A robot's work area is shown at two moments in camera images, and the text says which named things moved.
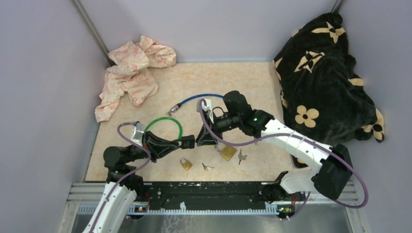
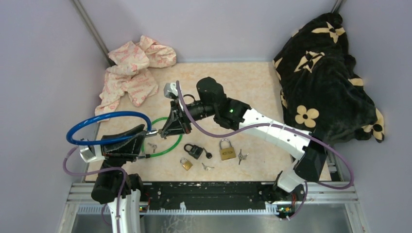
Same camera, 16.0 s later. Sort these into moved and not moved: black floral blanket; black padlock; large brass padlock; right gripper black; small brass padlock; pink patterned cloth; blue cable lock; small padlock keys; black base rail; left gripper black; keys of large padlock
Moved: black padlock; left gripper black; right gripper black; blue cable lock; large brass padlock
Not moved: black base rail; small padlock keys; black floral blanket; keys of large padlock; pink patterned cloth; small brass padlock
